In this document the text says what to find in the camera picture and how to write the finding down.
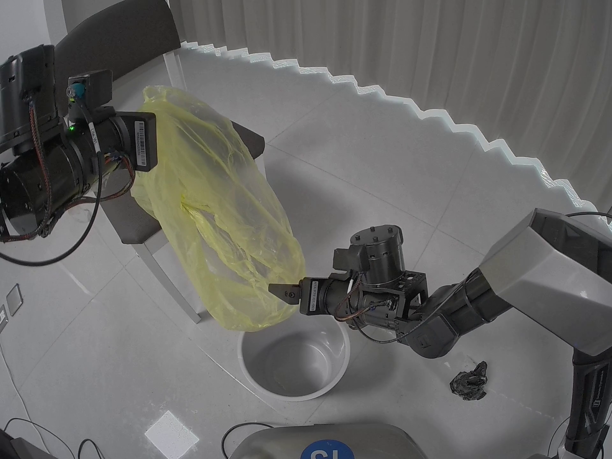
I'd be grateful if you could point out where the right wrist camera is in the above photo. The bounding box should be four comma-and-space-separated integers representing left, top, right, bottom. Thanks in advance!
332, 247, 369, 281

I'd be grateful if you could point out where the white curtain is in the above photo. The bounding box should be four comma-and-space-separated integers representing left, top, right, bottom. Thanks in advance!
165, 0, 612, 211

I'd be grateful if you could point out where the black plastic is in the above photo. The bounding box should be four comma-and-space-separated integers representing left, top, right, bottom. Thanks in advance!
448, 361, 489, 402

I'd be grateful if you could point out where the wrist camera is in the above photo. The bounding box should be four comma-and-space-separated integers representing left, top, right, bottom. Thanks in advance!
332, 247, 369, 281
66, 69, 113, 120

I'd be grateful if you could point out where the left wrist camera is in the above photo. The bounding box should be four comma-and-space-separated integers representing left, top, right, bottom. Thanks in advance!
66, 69, 113, 120

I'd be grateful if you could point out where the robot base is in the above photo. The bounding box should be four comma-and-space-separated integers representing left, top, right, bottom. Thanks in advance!
234, 424, 428, 459

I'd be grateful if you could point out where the grey white-legged chair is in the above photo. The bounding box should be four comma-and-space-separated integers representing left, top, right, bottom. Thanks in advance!
53, 0, 266, 325

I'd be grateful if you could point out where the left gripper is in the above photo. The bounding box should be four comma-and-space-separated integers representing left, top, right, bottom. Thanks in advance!
64, 112, 158, 197

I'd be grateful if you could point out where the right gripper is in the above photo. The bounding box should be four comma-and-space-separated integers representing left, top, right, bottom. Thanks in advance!
268, 277, 366, 322

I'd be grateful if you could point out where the white trash bin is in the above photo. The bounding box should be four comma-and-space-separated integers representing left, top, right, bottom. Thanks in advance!
237, 325, 351, 403

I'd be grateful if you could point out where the yellow plastic bag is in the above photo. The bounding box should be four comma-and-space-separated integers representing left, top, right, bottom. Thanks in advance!
130, 84, 307, 333

